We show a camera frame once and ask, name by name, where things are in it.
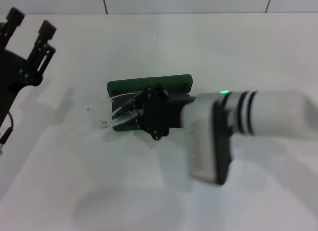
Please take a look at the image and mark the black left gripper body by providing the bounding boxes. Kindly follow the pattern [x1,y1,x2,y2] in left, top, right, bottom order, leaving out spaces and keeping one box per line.
[0,49,44,129]

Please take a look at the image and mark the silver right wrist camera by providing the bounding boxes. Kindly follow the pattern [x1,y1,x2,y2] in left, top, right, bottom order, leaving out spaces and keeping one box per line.
[189,99,236,186]

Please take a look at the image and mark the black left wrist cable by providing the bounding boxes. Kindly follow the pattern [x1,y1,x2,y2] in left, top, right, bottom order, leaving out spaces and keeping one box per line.
[0,113,15,157]

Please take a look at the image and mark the clear plastic glasses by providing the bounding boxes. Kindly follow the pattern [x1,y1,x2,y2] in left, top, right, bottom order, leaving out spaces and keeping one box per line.
[85,91,145,130]

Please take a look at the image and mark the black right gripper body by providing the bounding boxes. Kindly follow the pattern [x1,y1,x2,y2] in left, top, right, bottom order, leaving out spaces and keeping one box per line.
[141,83,197,142]

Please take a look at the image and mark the green glasses case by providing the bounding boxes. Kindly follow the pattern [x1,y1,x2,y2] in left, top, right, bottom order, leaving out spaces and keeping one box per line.
[107,74,194,132]

